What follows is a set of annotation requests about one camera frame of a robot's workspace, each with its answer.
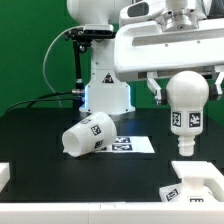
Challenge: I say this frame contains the white lamp bulb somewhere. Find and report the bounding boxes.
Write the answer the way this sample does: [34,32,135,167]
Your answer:
[166,71,209,156]

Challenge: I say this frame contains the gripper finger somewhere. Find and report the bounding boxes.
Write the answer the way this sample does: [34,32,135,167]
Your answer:
[209,65,224,101]
[147,72,167,105]

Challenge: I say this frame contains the white lamp shade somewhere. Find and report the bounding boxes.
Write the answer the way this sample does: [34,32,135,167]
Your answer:
[62,112,117,157]

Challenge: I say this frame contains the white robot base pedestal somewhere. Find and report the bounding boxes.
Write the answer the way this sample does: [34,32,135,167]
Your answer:
[80,40,135,115]

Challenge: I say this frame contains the camera on black stand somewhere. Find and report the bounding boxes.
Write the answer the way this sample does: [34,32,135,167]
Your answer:
[64,24,116,96]

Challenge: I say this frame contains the white lamp base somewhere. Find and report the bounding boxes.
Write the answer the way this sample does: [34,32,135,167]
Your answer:
[159,161,224,203]

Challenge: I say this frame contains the white left border block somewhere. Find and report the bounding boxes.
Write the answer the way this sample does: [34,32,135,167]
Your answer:
[0,163,10,192]

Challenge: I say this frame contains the grey camera cable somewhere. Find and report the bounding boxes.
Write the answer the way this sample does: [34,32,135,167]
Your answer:
[42,25,83,108]

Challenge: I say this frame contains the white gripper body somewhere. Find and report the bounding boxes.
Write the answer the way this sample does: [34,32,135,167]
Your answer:
[114,0,224,81]

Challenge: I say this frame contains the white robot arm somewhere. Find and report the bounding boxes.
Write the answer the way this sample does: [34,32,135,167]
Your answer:
[67,0,224,104]

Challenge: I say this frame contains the printed marker sheet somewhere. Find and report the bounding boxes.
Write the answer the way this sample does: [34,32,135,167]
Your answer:
[62,136,154,157]

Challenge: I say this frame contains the black power cables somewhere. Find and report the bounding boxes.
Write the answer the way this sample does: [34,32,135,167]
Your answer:
[4,91,83,114]

